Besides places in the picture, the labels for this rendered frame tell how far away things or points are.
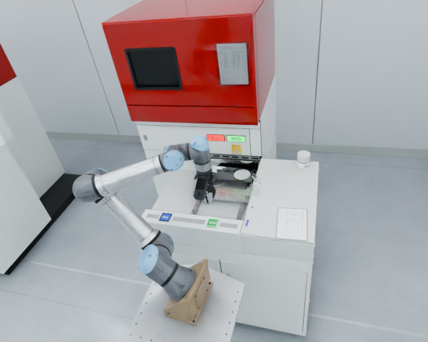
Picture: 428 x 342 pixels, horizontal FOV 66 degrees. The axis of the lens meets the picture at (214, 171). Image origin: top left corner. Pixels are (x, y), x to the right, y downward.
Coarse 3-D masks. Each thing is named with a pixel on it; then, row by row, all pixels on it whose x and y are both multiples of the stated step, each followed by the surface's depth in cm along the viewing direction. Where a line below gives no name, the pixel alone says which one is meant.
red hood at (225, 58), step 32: (160, 0) 205; (192, 0) 192; (224, 0) 182; (256, 0) 172; (128, 32) 174; (160, 32) 169; (192, 32) 164; (224, 32) 160; (256, 32) 164; (128, 64) 185; (160, 64) 181; (192, 64) 175; (224, 64) 170; (256, 64) 170; (128, 96) 199; (160, 96) 193; (192, 96) 187; (224, 96) 182; (256, 96) 177
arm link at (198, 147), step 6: (192, 138) 140; (198, 138) 140; (204, 138) 139; (192, 144) 138; (198, 144) 137; (204, 144) 138; (192, 150) 139; (198, 150) 138; (204, 150) 139; (192, 156) 140; (198, 156) 140; (204, 156) 141; (210, 156) 145; (198, 162) 142; (204, 162) 143
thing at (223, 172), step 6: (216, 168) 215; (222, 168) 214; (228, 168) 213; (234, 168) 212; (240, 168) 211; (246, 168) 211; (252, 168) 210; (216, 174) 210; (222, 174) 209; (228, 174) 208; (252, 174) 205; (234, 180) 203; (240, 180) 202; (246, 180) 201
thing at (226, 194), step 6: (216, 192) 199; (222, 192) 199; (228, 192) 198; (234, 192) 197; (240, 192) 197; (216, 198) 198; (222, 198) 196; (228, 198) 195; (234, 198) 194; (240, 198) 192
